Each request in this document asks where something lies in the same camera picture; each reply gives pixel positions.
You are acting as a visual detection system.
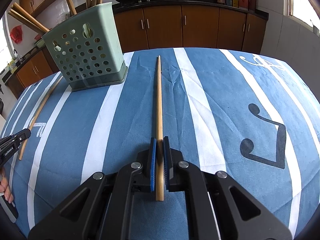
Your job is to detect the window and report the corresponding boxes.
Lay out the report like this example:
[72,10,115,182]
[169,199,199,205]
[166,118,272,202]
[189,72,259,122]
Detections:
[287,0,320,34]

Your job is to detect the green perforated utensil holder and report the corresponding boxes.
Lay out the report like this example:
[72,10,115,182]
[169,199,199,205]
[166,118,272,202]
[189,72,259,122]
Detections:
[41,2,129,92]

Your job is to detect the red hanging plastic bag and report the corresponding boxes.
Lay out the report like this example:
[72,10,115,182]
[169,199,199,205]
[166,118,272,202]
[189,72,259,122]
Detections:
[11,25,23,43]

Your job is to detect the person's left hand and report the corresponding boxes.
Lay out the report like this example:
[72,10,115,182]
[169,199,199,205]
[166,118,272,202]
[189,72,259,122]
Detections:
[0,167,14,204]

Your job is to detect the black kitchen countertop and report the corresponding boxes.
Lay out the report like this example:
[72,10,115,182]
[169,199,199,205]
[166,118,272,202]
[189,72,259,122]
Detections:
[0,0,269,80]

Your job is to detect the blue white striped tablecloth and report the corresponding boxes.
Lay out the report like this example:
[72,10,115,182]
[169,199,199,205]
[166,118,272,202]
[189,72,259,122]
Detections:
[0,47,320,240]

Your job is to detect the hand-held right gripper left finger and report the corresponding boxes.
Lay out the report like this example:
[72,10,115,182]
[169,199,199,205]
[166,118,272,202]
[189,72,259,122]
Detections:
[27,137,157,240]

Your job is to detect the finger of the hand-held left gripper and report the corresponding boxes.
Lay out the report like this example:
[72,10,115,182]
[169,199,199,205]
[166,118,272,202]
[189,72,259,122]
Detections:
[0,128,32,167]

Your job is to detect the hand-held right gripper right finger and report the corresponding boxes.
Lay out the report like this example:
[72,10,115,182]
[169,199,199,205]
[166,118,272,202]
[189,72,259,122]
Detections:
[162,136,293,240]

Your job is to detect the brown lower kitchen cabinets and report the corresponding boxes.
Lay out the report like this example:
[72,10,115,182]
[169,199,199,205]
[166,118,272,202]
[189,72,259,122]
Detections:
[5,4,269,98]

